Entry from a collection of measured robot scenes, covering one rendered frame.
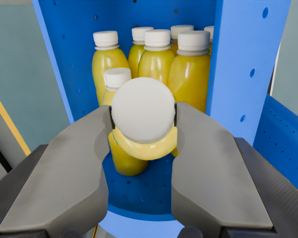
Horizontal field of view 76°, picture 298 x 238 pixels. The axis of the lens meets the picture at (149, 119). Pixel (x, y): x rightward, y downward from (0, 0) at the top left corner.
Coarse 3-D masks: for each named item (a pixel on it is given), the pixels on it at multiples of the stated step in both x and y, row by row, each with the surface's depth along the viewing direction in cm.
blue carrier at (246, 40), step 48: (48, 0) 25; (96, 0) 32; (144, 0) 34; (192, 0) 33; (240, 0) 12; (288, 0) 15; (48, 48) 25; (240, 48) 14; (96, 96) 37; (240, 96) 16; (144, 192) 32
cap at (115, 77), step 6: (108, 72) 28; (114, 72) 27; (120, 72) 27; (126, 72) 27; (108, 78) 27; (114, 78) 26; (120, 78) 26; (126, 78) 27; (108, 84) 27; (114, 84) 27; (120, 84) 27
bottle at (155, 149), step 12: (120, 132) 14; (168, 132) 13; (120, 144) 15; (132, 144) 14; (144, 144) 14; (156, 144) 14; (168, 144) 14; (132, 156) 16; (144, 156) 15; (156, 156) 15
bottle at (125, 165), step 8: (112, 88) 27; (104, 96) 29; (112, 96) 27; (104, 104) 29; (112, 136) 30; (112, 144) 31; (112, 152) 33; (120, 152) 31; (120, 160) 32; (128, 160) 32; (136, 160) 33; (144, 160) 34; (120, 168) 34; (128, 168) 33; (136, 168) 33; (144, 168) 35
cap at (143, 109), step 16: (144, 80) 11; (128, 96) 11; (144, 96) 11; (160, 96) 11; (112, 112) 11; (128, 112) 11; (144, 112) 11; (160, 112) 11; (128, 128) 11; (144, 128) 11; (160, 128) 11
